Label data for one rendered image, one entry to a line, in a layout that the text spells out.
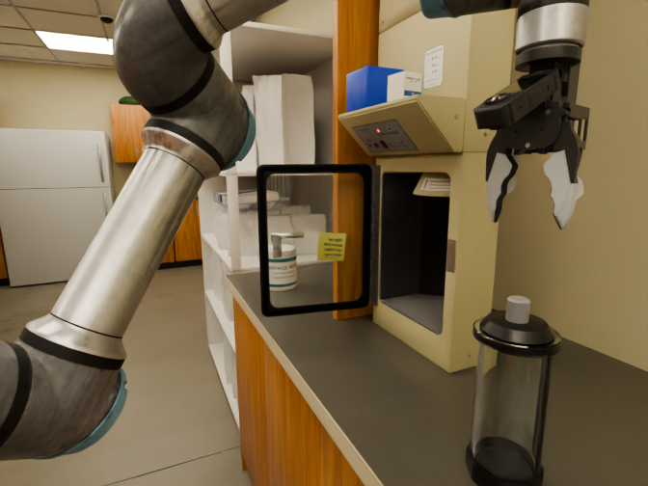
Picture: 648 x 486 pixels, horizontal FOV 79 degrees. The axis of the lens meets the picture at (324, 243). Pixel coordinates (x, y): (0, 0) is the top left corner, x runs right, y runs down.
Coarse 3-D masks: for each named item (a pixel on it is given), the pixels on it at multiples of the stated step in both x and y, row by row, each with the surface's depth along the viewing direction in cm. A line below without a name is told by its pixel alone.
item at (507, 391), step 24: (480, 360) 54; (504, 360) 50; (528, 360) 49; (480, 384) 54; (504, 384) 51; (528, 384) 50; (480, 408) 54; (504, 408) 51; (528, 408) 50; (480, 432) 55; (504, 432) 52; (528, 432) 51; (480, 456) 55; (504, 456) 52; (528, 456) 52
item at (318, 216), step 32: (288, 192) 99; (320, 192) 102; (352, 192) 104; (288, 224) 101; (320, 224) 103; (352, 224) 105; (288, 256) 103; (320, 256) 105; (352, 256) 107; (288, 288) 104; (320, 288) 106; (352, 288) 109
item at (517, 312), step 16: (512, 304) 52; (528, 304) 51; (496, 320) 53; (512, 320) 52; (528, 320) 53; (544, 320) 53; (496, 336) 51; (512, 336) 50; (528, 336) 49; (544, 336) 49
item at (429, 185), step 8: (424, 176) 92; (432, 176) 90; (440, 176) 88; (448, 176) 87; (424, 184) 91; (432, 184) 89; (440, 184) 88; (448, 184) 87; (416, 192) 93; (424, 192) 90; (432, 192) 88; (440, 192) 87; (448, 192) 87
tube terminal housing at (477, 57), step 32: (384, 32) 97; (416, 32) 86; (448, 32) 77; (480, 32) 73; (512, 32) 76; (384, 64) 98; (416, 64) 87; (448, 64) 78; (480, 64) 74; (480, 96) 76; (384, 160) 101; (416, 160) 90; (448, 160) 80; (480, 160) 78; (480, 192) 80; (448, 224) 82; (480, 224) 81; (480, 256) 83; (448, 288) 83; (480, 288) 85; (384, 320) 108; (448, 320) 84; (448, 352) 85
